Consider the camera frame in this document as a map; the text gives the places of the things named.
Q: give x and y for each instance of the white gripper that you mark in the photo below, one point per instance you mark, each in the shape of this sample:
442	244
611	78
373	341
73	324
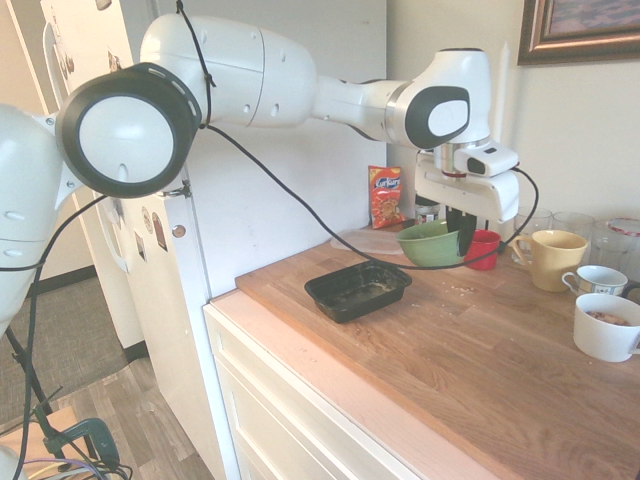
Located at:
475	195

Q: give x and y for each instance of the green ceramic bowl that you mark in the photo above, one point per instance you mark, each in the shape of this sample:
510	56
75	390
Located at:
425	250

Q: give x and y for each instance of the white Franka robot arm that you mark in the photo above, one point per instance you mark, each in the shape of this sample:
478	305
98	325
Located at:
250	75

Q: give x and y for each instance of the red mug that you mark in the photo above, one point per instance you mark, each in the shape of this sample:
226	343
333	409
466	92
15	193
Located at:
485	254

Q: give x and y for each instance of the spice jar black lid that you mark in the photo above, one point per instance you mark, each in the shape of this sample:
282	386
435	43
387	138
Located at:
426	210

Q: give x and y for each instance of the clear drinking glass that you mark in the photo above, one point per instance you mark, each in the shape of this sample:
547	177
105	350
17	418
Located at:
532	220
575	222

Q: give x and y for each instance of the orange Kurkure snack bag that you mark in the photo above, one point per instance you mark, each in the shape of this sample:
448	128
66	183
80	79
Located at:
386	197

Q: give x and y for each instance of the clear plastic lid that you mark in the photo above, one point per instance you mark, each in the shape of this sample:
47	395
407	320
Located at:
365	242

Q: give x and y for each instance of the yellow mug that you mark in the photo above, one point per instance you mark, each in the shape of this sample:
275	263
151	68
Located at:
555	260

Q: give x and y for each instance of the black plastic food tray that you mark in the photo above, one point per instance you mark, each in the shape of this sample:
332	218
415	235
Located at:
350	300

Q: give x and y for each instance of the white cup blue pattern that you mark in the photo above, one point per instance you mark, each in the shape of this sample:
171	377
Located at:
600	282

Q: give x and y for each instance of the glass jar red checked lid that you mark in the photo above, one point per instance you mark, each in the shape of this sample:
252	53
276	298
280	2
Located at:
617	245

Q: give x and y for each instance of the large white cup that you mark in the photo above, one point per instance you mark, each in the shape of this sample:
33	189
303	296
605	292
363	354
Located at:
600	335

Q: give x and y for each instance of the white refrigerator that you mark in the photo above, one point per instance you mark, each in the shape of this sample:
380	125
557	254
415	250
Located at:
250	200

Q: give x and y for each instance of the white drawer cabinet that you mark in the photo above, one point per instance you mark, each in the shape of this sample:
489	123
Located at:
260	400

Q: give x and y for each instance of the oval dark fridge magnet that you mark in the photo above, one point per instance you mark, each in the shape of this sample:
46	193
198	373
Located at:
158	231

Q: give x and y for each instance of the round pale fridge magnet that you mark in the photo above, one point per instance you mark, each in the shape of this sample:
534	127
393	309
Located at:
146	220

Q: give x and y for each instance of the dark green C-clamp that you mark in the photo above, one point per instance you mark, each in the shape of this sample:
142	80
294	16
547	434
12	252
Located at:
100	442

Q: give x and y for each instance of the black stand pole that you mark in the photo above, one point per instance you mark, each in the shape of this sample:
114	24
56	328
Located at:
27	370

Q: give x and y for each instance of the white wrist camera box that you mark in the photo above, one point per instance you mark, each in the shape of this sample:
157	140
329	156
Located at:
487	161

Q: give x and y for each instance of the framed wall picture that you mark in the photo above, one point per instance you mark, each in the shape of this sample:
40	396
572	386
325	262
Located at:
580	35

